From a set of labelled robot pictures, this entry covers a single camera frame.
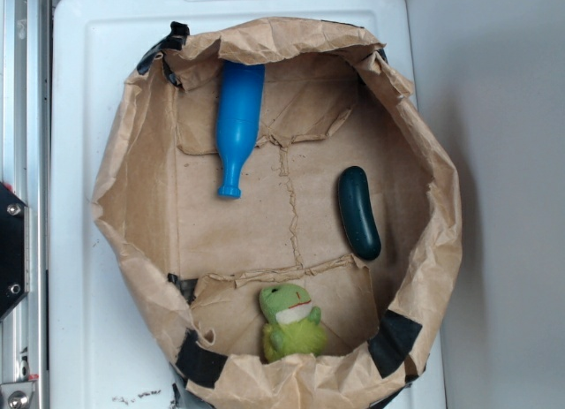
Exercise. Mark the blue plastic bottle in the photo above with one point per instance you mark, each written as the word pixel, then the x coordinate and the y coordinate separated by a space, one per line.
pixel 237 125

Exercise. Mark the dark green toy cucumber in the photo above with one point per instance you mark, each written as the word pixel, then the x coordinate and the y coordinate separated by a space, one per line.
pixel 357 214

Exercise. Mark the green plush frog toy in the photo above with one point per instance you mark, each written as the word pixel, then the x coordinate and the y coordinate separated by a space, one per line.
pixel 293 322

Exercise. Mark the white plastic bin lid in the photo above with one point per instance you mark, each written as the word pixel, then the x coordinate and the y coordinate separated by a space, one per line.
pixel 101 353

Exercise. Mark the black metal bracket plate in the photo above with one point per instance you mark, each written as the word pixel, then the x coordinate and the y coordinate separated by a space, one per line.
pixel 13 251

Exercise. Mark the aluminium frame rail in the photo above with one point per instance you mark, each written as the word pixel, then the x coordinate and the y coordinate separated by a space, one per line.
pixel 25 133

